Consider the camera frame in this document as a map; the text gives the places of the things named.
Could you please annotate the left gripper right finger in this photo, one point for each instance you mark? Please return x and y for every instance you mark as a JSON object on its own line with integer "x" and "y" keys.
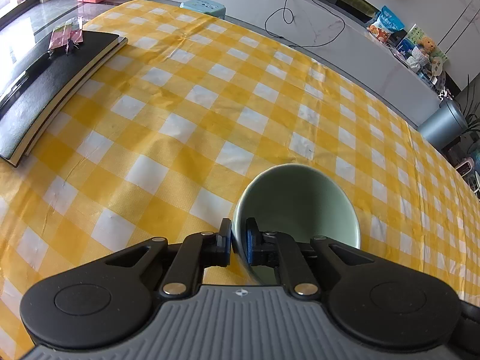
{"x": 280, "y": 251}

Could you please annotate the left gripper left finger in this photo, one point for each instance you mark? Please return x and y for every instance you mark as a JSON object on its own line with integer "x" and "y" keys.
{"x": 196, "y": 253}

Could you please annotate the green ceramic bowl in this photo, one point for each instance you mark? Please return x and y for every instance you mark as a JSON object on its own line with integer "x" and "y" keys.
{"x": 297, "y": 200}

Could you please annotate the yellow checkered tablecloth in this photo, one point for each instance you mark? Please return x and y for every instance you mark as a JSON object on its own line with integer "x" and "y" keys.
{"x": 164, "y": 137}

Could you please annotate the pink small heater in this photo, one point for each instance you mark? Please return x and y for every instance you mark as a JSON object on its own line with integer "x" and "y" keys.
{"x": 465, "y": 167}

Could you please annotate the grey metal trash bin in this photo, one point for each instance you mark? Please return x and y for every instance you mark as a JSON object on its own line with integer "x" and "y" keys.
{"x": 444, "y": 126}

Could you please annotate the black notebook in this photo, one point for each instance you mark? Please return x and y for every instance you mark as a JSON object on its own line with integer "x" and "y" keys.
{"x": 38, "y": 86}

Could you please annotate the blue water jug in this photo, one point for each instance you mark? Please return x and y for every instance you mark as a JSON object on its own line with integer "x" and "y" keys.
{"x": 475, "y": 155}

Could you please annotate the teddy bear bouquet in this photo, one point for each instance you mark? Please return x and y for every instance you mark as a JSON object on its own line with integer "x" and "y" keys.
{"x": 421, "y": 54}

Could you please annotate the potted plant right corner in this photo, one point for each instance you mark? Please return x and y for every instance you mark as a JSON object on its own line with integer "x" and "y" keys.
{"x": 468, "y": 100}

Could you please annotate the teal plastic stool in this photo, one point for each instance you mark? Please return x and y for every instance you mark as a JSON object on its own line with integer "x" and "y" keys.
{"x": 207, "y": 7}

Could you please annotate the blue snack bag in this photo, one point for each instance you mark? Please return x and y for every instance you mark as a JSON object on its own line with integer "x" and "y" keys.
{"x": 385, "y": 24}

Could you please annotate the green picture card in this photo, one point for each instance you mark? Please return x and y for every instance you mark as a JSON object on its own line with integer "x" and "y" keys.
{"x": 414, "y": 35}

